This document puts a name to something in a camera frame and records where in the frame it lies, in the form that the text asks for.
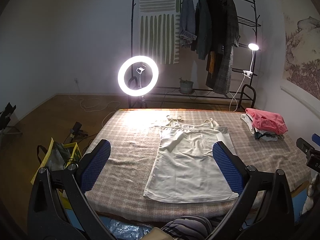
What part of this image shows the cream white camisole top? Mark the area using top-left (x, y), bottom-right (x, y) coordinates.
top-left (143, 115), bottom-right (238, 204)

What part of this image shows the stack of folded clothes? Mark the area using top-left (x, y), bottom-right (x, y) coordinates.
top-left (240, 114), bottom-right (284, 142)

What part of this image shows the black metal clothes rack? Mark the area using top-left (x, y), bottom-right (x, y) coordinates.
top-left (131, 0), bottom-right (259, 109)

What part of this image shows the plush toy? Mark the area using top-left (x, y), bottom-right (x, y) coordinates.
top-left (302, 173), bottom-right (319, 215)

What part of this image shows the pink folded garment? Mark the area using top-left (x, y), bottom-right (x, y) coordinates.
top-left (246, 108), bottom-right (288, 135)

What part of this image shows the beige plaid bed blanket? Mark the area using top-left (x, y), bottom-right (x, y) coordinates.
top-left (86, 109), bottom-right (311, 222)

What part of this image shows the striped dark trousers leg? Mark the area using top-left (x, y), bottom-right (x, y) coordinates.
top-left (161, 215), bottom-right (214, 239)

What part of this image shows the grey checked hanging coat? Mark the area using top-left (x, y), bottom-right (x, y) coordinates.
top-left (206, 0), bottom-right (240, 95)

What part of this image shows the white clip-on desk lamp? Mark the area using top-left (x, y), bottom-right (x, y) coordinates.
top-left (229, 43), bottom-right (260, 111)

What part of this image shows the green potted plant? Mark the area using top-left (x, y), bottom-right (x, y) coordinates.
top-left (180, 77), bottom-right (194, 94)

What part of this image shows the dark green hanging shirt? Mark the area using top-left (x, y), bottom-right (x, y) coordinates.
top-left (191, 0), bottom-right (211, 60)

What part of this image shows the blue denim jacket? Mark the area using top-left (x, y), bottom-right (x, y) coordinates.
top-left (179, 0), bottom-right (197, 48)

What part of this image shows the green striped white towel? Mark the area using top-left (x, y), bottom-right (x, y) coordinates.
top-left (139, 0), bottom-right (181, 64)

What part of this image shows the landscape wall painting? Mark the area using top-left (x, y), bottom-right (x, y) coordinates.
top-left (283, 16), bottom-right (319, 99)

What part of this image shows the white power cable on floor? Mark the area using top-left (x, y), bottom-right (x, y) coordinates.
top-left (79, 97), bottom-right (121, 128)

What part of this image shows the ring light on stand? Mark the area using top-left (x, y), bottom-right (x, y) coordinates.
top-left (118, 55), bottom-right (159, 108)

